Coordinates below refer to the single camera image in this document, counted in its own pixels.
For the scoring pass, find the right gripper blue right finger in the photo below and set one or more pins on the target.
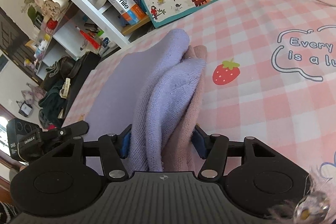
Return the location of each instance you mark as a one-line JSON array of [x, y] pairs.
[[213, 149]]

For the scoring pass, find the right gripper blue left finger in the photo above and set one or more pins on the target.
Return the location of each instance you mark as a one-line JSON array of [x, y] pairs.
[[113, 149]]

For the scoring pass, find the purple and pink sweater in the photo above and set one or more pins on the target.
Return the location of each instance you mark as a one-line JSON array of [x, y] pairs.
[[149, 91]]

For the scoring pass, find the dark teal garment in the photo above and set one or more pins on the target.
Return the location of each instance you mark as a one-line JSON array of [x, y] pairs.
[[51, 105]]

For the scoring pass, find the brown leather shoe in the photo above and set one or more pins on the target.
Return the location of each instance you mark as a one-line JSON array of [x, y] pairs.
[[65, 67]]

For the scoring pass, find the black box under shoe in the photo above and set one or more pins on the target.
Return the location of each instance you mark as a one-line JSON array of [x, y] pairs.
[[79, 73]]

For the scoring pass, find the pink checkered tablecloth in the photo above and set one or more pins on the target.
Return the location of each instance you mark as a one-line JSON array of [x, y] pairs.
[[270, 74]]

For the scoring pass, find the red tassel charm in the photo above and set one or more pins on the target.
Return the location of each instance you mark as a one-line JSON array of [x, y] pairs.
[[96, 45]]

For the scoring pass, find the usmile white orange box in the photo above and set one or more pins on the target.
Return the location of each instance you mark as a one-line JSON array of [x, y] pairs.
[[129, 10]]

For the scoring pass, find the cat decoration plaque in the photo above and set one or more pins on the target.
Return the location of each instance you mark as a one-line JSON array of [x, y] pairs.
[[52, 8]]

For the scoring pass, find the white bookshelf frame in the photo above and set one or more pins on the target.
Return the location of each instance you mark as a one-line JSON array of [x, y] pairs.
[[102, 15]]

